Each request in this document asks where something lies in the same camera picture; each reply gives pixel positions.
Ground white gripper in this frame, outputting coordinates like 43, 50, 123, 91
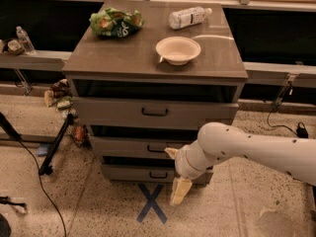
165, 141, 214, 205

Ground grey drawer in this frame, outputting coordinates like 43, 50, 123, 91
90, 136, 191, 159
100, 163, 215, 187
73, 97, 238, 130

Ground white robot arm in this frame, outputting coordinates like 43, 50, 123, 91
165, 122, 316, 205

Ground grey bottom drawer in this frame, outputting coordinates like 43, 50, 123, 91
100, 163, 215, 187

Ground grey drawer cabinet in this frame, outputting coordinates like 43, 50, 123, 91
63, 0, 248, 169

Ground grey top drawer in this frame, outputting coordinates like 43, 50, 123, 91
73, 97, 238, 130

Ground blue tape X mark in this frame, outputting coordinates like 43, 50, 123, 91
136, 184, 167, 224

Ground white paper bowl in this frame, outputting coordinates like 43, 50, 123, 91
156, 37, 201, 65

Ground black power adapter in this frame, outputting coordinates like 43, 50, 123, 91
296, 122, 309, 138

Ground black tripod leg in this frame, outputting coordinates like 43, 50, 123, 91
39, 114, 73, 176

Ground pile of snack bags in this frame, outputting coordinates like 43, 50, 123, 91
43, 79, 91, 148

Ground clear plastic water bottle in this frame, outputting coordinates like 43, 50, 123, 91
169, 6, 212, 30

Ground green chip bag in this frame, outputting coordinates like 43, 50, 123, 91
89, 7, 144, 39

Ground small upright water bottle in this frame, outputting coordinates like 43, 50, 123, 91
16, 26, 36, 54

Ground crumpled item on ledge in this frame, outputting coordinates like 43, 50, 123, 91
0, 39, 24, 56

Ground black floor cable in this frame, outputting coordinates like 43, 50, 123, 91
0, 112, 68, 237

